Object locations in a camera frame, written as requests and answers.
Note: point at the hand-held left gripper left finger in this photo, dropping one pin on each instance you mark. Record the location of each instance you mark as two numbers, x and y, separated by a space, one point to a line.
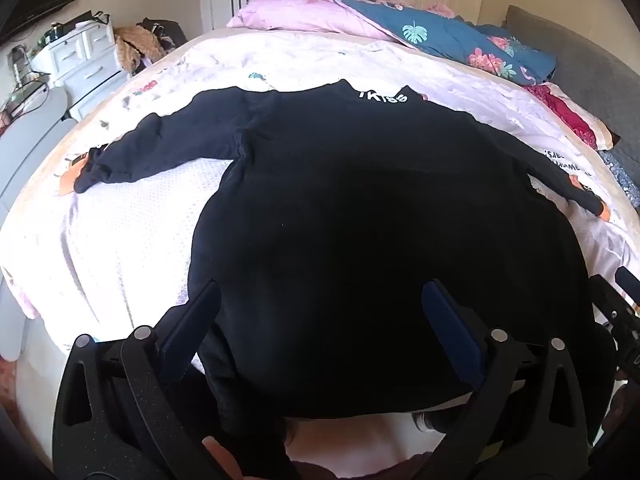
192 331

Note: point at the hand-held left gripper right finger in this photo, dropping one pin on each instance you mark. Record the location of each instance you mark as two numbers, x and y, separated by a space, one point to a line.
450 331

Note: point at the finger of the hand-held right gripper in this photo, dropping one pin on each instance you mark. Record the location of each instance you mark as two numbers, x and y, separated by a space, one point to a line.
625 285

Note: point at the black t-shirt with orange print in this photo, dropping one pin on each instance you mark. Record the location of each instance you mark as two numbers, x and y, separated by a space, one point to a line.
350 210

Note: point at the person's left hand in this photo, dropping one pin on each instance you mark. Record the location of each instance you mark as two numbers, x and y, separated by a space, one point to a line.
222 460

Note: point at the dark blue patterned pillow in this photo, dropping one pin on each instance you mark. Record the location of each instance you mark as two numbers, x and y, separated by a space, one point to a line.
622 170

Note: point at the pink printed bed sheet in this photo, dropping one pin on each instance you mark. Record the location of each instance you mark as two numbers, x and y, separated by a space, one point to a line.
150 210

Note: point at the red and cream pillow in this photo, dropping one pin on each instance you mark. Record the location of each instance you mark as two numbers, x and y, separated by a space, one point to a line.
570 110

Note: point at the grey quilted headboard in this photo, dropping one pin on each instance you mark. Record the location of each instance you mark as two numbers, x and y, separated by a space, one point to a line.
600 75

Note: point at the white rounded desk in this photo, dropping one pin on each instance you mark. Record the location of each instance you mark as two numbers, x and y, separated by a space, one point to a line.
30 130

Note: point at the brown cloth pile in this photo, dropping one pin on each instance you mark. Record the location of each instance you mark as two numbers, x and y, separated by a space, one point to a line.
135 45

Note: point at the blue floral quilt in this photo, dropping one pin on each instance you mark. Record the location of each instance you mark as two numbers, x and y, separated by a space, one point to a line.
450 35

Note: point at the white drawer cabinet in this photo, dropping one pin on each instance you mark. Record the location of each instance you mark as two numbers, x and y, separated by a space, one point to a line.
75 55

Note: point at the black bag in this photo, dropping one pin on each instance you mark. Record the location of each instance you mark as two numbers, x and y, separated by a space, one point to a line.
165 30

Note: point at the clutter of small desk items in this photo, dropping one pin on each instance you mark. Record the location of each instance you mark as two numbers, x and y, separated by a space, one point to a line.
25 75

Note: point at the pink pillow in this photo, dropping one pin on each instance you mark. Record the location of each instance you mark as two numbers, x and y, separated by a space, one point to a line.
300 15

